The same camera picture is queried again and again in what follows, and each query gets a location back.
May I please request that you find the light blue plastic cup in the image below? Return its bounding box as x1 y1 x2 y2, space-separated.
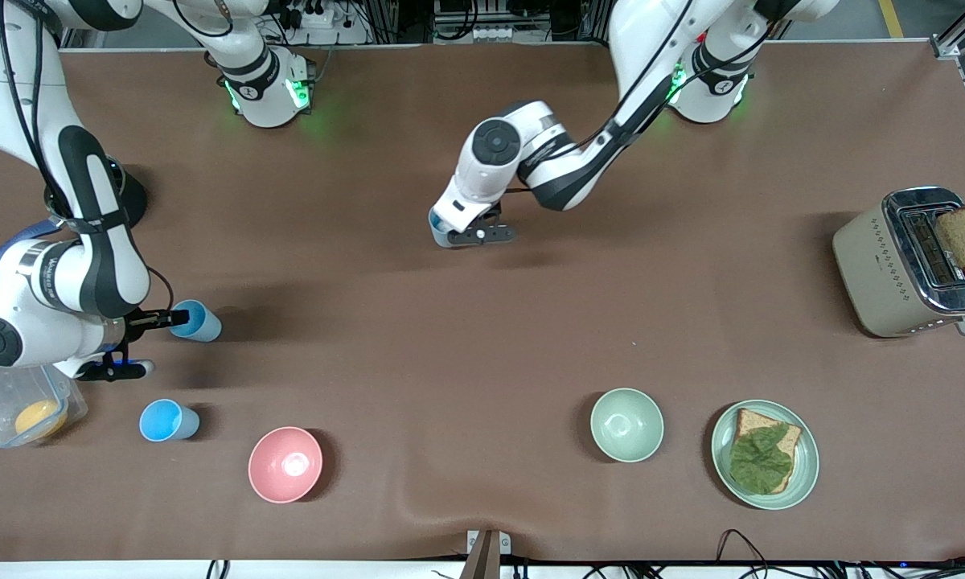
428 206 461 249
169 299 223 343
138 399 201 443

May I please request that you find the orange round food piece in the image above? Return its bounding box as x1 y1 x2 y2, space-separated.
14 400 69 439

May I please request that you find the clear plastic food container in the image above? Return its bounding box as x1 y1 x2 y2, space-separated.
0 354 89 449

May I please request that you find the pink bowl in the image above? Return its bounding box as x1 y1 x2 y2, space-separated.
248 426 324 505

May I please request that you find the pale green bowl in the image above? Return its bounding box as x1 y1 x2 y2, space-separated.
589 388 666 464

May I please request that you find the white power strip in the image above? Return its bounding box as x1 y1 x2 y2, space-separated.
277 0 371 45

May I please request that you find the brown bread slice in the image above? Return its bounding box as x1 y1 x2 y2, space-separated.
729 408 803 495

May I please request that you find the green lettuce leaf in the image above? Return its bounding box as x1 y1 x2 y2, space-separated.
729 424 795 493

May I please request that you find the beige and chrome toaster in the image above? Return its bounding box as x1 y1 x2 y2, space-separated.
832 187 965 339

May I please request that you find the pale green plate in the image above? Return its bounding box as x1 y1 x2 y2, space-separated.
710 399 820 511

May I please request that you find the black pot with blue handle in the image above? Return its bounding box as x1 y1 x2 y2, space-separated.
0 157 149 277

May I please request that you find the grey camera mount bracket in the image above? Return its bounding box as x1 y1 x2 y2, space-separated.
466 529 512 579

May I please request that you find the black looped cable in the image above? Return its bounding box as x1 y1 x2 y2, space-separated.
716 528 773 579

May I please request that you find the aluminium frame rail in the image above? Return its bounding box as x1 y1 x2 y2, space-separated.
933 0 965 61

